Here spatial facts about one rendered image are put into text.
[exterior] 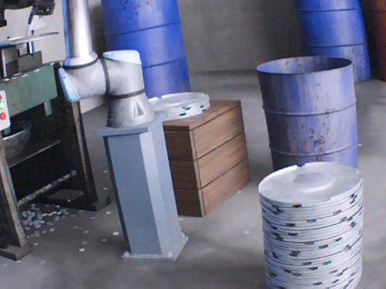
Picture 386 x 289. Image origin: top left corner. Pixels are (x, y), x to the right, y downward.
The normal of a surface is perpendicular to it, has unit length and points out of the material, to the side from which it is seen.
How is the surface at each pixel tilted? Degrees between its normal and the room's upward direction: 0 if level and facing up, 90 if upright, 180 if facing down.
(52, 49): 90
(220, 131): 90
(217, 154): 90
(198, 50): 90
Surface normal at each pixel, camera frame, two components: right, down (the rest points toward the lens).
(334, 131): 0.31, 0.25
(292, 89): -0.44, 0.33
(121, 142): -0.25, 0.29
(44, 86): 0.86, 0.01
